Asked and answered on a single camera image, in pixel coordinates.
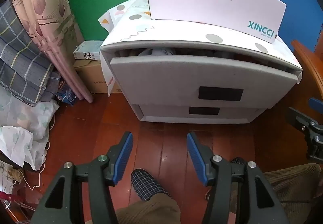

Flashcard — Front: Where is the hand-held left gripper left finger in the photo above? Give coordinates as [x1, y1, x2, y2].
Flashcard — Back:
[30, 132, 134, 224]

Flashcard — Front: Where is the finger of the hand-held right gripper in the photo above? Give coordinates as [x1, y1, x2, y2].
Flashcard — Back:
[310, 98, 323, 114]
[286, 106, 323, 161]

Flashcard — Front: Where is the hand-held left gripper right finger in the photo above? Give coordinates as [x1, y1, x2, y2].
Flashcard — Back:
[187, 132, 290, 224]

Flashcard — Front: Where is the white cardboard box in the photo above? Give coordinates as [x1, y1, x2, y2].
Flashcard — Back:
[144, 0, 287, 44]

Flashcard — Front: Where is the plaid slipper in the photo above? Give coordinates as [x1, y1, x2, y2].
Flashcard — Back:
[131, 169, 172, 201]

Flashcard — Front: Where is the grey nightstand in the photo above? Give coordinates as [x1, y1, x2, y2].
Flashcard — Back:
[100, 37, 303, 125]

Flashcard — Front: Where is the person's left leg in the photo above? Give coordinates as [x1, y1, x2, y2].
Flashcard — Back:
[115, 192, 182, 224]

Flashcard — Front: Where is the person's leg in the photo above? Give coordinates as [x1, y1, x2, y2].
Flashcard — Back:
[230, 163, 323, 217]
[115, 192, 182, 224]

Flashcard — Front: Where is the person's right leg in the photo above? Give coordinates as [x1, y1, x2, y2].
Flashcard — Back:
[230, 163, 323, 217]

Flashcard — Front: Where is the blue plastic packet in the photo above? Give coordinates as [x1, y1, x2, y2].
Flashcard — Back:
[56, 80, 79, 106]

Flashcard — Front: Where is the brown cardboard box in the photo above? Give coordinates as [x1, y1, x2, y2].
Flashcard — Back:
[74, 58, 122, 94]

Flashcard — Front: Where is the white floral bed sheet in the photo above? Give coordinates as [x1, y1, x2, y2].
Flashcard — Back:
[0, 88, 60, 171]

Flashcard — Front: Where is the light blue small carton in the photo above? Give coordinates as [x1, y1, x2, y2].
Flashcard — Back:
[73, 40, 104, 61]

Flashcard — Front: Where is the white patterned table cover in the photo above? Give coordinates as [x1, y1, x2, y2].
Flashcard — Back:
[98, 0, 303, 97]

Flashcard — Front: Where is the blue plaid blanket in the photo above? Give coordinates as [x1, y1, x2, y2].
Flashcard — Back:
[0, 0, 61, 106]

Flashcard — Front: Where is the pink leaf-print curtain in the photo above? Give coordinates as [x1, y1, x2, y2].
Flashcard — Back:
[10, 0, 94, 103]

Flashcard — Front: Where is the brown wooden bed frame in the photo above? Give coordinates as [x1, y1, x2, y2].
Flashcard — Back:
[290, 39, 323, 103]

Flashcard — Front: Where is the white cord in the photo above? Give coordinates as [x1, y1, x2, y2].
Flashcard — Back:
[15, 111, 57, 189]

